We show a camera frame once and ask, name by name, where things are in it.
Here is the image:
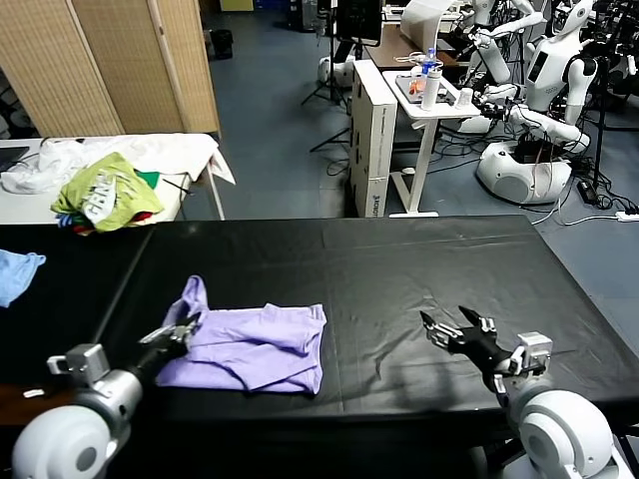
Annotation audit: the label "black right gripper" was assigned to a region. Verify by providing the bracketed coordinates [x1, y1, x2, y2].
[419, 304, 516, 373]

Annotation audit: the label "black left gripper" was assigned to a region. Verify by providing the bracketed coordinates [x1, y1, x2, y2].
[131, 310, 206, 383]

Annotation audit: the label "lavender t-shirt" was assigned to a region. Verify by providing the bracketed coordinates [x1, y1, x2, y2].
[155, 273, 328, 397]

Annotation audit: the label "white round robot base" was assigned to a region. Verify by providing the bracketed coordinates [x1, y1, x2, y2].
[318, 55, 358, 89]

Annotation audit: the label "large black table cover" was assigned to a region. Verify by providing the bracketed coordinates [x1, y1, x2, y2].
[72, 215, 639, 418]

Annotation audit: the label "small black table cover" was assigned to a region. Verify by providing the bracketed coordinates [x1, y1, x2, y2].
[0, 223, 157, 388]

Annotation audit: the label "red garment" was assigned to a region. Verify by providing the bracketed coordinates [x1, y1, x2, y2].
[73, 211, 154, 237]

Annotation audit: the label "yellow-green printed t-shirt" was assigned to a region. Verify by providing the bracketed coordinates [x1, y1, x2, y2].
[50, 152, 166, 234]

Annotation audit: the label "green garment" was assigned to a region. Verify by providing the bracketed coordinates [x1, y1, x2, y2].
[135, 170, 163, 192]

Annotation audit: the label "white humanoid robot with base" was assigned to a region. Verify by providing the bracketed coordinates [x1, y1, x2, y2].
[471, 0, 601, 206]

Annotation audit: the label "light blue garment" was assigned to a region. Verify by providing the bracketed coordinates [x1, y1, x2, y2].
[0, 247, 48, 308]

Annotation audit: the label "white tablecloth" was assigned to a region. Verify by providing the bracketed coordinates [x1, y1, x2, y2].
[0, 133, 238, 225]

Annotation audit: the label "white adjustable side table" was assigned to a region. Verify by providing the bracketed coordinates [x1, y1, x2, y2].
[381, 69, 483, 220]

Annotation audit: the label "black power adapter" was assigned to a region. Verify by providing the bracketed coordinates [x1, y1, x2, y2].
[576, 179, 600, 205]

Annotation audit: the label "tall white cardboard box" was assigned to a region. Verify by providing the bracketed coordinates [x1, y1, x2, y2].
[346, 59, 400, 220]

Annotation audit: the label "crumpled white garment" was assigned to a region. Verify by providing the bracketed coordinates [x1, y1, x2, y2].
[0, 139, 101, 196]

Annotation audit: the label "black monitor floor stand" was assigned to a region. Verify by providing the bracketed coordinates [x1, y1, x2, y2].
[309, 43, 368, 154]

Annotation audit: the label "black laptop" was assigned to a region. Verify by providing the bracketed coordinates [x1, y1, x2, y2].
[0, 146, 32, 174]

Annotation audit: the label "white tumbler bottle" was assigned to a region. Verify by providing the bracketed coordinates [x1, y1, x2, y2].
[419, 67, 444, 112]

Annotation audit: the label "grey tray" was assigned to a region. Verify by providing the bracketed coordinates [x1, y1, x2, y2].
[395, 72, 463, 106]

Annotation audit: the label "black light stand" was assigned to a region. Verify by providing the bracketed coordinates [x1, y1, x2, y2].
[587, 53, 616, 202]

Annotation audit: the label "clear water bottle blue cap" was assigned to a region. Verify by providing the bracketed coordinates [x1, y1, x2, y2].
[421, 47, 443, 76]

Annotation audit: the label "white humanoid robot slim arms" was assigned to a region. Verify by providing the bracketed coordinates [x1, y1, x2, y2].
[458, 0, 546, 87]

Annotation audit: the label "bamboo folding screen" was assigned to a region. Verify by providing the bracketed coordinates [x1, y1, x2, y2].
[0, 0, 223, 138]

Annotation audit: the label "brown wooden desk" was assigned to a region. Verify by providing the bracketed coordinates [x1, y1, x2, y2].
[366, 24, 473, 71]

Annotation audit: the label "black trash bin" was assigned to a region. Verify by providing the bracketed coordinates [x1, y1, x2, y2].
[211, 29, 235, 62]

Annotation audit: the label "black tripod stand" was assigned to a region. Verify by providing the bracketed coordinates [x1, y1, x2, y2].
[301, 0, 351, 109]

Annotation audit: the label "white curved machine housing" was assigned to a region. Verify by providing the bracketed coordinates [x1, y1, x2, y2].
[400, 0, 463, 51]

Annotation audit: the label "black monitor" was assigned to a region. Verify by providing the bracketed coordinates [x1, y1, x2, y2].
[335, 0, 384, 48]

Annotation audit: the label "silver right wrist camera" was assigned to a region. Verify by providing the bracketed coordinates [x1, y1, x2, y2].
[493, 330, 555, 396]

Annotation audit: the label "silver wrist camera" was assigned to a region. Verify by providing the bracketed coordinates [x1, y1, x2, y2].
[493, 330, 555, 396]
[46, 342, 113, 388]

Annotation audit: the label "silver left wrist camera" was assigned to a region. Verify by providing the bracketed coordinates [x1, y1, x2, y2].
[46, 342, 113, 388]

